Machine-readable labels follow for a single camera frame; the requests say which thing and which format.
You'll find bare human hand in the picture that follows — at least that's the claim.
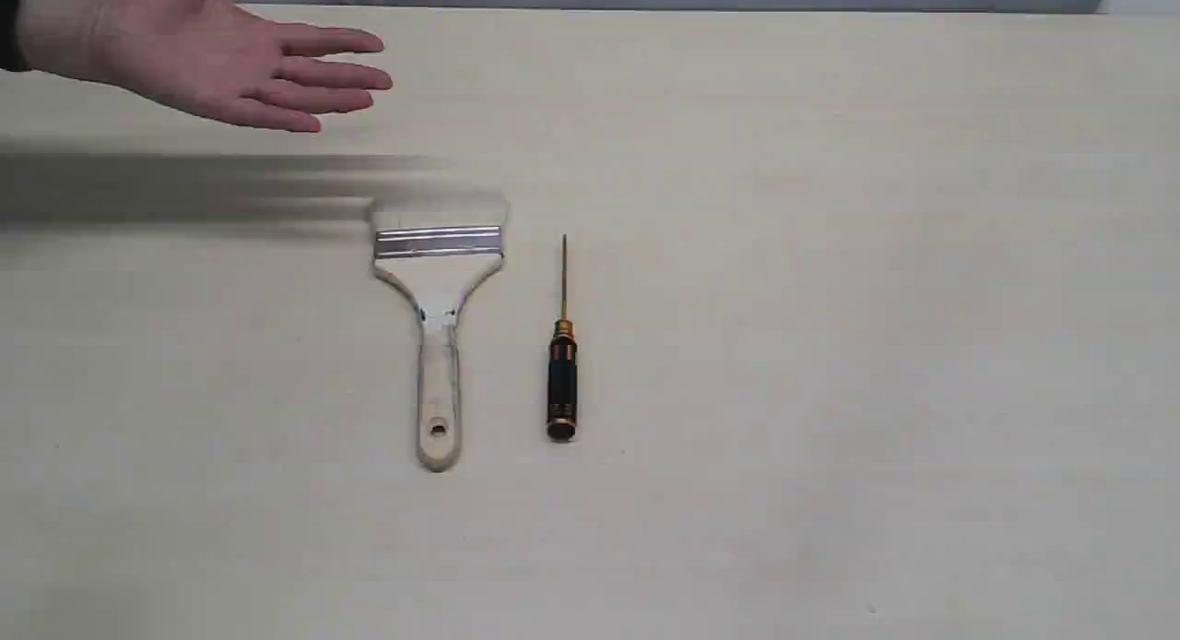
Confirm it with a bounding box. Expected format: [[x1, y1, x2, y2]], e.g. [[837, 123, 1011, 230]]
[[4, 0, 393, 133]]

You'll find wide wooden paint brush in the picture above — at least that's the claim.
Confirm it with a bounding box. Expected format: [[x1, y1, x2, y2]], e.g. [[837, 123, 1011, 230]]
[[368, 192, 510, 474]]

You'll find black gold precision screwdriver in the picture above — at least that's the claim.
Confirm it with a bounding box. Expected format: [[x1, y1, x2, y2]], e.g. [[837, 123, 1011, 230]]
[[545, 235, 578, 443]]

